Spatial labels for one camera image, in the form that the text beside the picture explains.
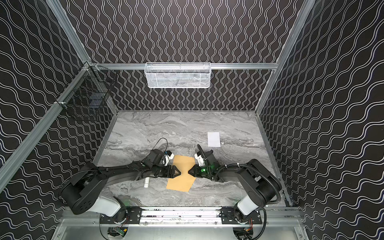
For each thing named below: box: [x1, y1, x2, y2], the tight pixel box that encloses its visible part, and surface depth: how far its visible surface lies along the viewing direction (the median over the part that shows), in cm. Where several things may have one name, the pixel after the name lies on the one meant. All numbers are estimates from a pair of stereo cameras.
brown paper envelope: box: [166, 155, 197, 193], surface depth 88 cm
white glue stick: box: [144, 177, 150, 188], surface depth 85 cm
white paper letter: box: [207, 132, 221, 148], surface depth 106 cm
